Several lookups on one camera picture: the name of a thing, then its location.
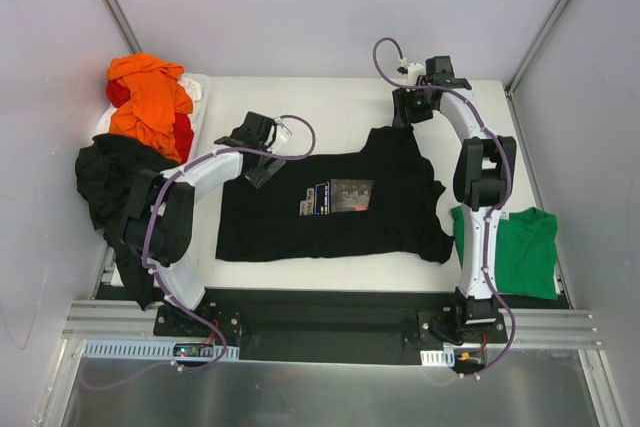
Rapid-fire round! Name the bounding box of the red t shirt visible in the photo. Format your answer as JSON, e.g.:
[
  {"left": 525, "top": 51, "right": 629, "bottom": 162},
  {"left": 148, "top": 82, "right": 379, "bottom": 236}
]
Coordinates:
[{"left": 106, "top": 80, "right": 194, "bottom": 164}]

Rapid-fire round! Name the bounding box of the black printed t shirt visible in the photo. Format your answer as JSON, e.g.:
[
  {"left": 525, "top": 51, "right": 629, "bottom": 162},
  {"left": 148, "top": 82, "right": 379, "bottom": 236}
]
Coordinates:
[{"left": 216, "top": 127, "right": 453, "bottom": 264}]

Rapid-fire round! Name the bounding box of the green folded t shirt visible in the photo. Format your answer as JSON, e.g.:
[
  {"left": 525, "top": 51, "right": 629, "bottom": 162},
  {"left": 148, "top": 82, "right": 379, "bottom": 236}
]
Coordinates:
[{"left": 449, "top": 204, "right": 559, "bottom": 301}]

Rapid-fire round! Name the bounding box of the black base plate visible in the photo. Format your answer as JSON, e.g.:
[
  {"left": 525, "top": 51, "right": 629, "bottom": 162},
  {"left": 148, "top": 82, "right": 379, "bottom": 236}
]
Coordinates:
[{"left": 94, "top": 281, "right": 571, "bottom": 363}]

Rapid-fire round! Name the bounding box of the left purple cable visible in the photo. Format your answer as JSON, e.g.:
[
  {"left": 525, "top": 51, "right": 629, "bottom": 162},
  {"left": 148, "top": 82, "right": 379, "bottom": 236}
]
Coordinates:
[{"left": 141, "top": 114, "right": 317, "bottom": 374}]

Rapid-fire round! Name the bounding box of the orange t shirt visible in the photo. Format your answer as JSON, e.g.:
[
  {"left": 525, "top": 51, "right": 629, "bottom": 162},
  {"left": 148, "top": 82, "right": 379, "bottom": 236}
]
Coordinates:
[{"left": 106, "top": 52, "right": 195, "bottom": 163}]

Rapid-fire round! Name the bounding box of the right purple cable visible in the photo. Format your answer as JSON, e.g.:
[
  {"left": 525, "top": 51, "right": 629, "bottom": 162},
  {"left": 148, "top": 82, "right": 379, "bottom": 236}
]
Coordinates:
[{"left": 372, "top": 36, "right": 515, "bottom": 386}]

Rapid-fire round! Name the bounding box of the white plastic bin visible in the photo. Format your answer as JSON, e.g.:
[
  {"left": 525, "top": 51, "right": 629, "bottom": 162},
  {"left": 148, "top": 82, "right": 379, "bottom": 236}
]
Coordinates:
[{"left": 92, "top": 73, "right": 211, "bottom": 163}]

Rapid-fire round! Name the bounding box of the aluminium rail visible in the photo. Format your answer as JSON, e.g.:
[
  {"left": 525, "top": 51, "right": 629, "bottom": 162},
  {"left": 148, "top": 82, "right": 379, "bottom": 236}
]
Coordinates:
[{"left": 62, "top": 285, "right": 603, "bottom": 350}]

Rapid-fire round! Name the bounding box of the white t shirt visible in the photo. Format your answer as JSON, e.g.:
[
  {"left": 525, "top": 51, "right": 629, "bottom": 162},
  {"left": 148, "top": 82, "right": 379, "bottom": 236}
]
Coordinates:
[{"left": 93, "top": 75, "right": 205, "bottom": 135}]

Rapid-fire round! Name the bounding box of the right grey cable duct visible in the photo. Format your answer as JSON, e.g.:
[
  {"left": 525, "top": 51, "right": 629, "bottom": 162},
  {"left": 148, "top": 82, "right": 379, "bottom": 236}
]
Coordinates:
[{"left": 420, "top": 349, "right": 455, "bottom": 368}]

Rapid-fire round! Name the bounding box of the plain black t shirt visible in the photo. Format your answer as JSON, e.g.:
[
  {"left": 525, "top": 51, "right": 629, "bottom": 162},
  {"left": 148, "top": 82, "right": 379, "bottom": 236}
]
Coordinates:
[{"left": 75, "top": 133, "right": 178, "bottom": 309}]

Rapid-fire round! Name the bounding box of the left grey cable duct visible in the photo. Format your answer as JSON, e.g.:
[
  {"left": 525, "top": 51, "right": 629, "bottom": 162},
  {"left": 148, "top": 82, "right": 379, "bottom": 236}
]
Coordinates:
[{"left": 83, "top": 340, "right": 240, "bottom": 363}]

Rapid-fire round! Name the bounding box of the purple cable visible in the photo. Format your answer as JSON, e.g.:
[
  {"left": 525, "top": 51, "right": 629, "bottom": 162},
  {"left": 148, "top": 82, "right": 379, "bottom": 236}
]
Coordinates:
[
  {"left": 141, "top": 114, "right": 317, "bottom": 374},
  {"left": 372, "top": 36, "right": 515, "bottom": 386}
]

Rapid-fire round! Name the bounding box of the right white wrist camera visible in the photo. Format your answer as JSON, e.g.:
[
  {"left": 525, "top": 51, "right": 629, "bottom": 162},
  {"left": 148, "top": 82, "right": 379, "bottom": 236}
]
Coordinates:
[{"left": 397, "top": 59, "right": 426, "bottom": 86}]

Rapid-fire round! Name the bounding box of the grey cable duct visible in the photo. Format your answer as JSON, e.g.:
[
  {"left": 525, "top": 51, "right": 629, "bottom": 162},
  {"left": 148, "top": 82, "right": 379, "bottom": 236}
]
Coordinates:
[
  {"left": 83, "top": 340, "right": 240, "bottom": 363},
  {"left": 420, "top": 349, "right": 455, "bottom": 368}
]

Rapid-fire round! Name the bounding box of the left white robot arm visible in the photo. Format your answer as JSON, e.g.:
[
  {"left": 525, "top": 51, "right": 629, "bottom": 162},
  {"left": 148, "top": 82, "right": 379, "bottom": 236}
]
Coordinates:
[{"left": 119, "top": 112, "right": 292, "bottom": 336}]

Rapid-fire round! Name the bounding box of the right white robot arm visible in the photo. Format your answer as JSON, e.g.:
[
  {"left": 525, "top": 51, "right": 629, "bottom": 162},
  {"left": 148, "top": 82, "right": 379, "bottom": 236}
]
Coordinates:
[{"left": 392, "top": 56, "right": 517, "bottom": 301}]

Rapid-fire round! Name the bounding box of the right aluminium frame post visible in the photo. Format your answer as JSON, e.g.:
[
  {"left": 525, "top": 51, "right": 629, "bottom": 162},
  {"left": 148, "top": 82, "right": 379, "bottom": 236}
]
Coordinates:
[{"left": 505, "top": 0, "right": 573, "bottom": 99}]

